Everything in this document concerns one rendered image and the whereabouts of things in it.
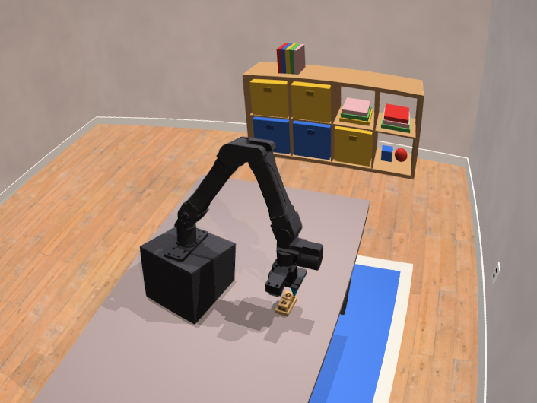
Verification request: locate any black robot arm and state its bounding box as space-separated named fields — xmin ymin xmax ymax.
xmin=164 ymin=137 xmax=323 ymax=297

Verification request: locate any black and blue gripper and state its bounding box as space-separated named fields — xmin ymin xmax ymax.
xmin=268 ymin=262 xmax=307 ymax=297

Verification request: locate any tan wooden number cube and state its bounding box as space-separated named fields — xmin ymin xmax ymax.
xmin=278 ymin=298 xmax=291 ymax=313
xmin=282 ymin=291 xmax=294 ymax=304

